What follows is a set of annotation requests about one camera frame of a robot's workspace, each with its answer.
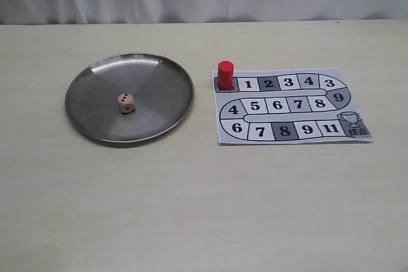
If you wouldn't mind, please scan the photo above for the red cylinder game piece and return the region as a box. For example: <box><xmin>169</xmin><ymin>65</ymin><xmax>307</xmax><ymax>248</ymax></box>
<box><xmin>217</xmin><ymin>61</ymin><xmax>234</xmax><ymax>90</ymax></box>

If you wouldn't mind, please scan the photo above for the round stainless steel plate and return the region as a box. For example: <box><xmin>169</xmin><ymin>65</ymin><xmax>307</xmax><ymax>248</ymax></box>
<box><xmin>64</xmin><ymin>53</ymin><xmax>194</xmax><ymax>148</ymax></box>

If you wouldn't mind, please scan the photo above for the printed paper game board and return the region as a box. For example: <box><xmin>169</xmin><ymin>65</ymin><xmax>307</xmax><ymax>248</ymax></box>
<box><xmin>214</xmin><ymin>68</ymin><xmax>372</xmax><ymax>145</ymax></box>

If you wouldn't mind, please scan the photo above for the wooden die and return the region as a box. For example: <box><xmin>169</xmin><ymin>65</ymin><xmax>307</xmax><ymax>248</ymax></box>
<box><xmin>117</xmin><ymin>93</ymin><xmax>135</xmax><ymax>114</ymax></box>

